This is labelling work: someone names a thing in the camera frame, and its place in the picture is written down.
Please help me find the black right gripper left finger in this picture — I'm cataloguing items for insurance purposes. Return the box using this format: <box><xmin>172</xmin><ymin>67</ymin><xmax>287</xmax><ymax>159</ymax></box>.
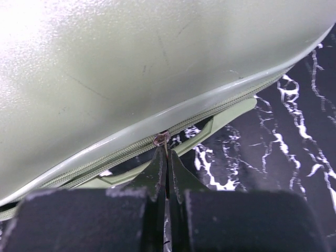
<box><xmin>1</xmin><ymin>148</ymin><xmax>167</xmax><ymax>251</ymax></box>

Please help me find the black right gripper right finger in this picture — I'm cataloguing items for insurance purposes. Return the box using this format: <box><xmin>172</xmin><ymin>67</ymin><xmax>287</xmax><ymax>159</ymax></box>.
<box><xmin>167</xmin><ymin>150</ymin><xmax>330</xmax><ymax>251</ymax></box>

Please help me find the green hard-shell suitcase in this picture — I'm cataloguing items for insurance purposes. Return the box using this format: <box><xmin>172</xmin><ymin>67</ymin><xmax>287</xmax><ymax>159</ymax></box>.
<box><xmin>1</xmin><ymin>1</ymin><xmax>335</xmax><ymax>221</ymax></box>

